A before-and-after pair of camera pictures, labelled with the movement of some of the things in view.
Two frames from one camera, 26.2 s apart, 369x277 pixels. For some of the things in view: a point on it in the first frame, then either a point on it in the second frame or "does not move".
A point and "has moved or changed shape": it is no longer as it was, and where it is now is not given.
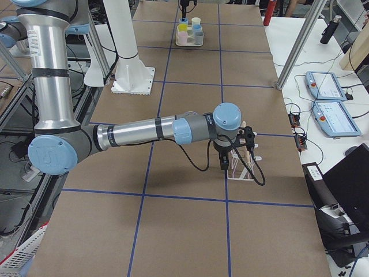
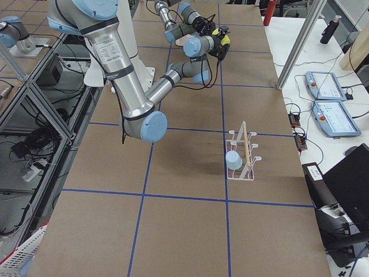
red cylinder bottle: x=271 y=8 does not move
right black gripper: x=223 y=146 → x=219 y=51
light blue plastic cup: x=184 y=22 has moved or changed shape
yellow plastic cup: x=183 y=27 has moved or changed shape
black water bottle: x=328 y=32 does not move
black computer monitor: x=349 y=179 does not move
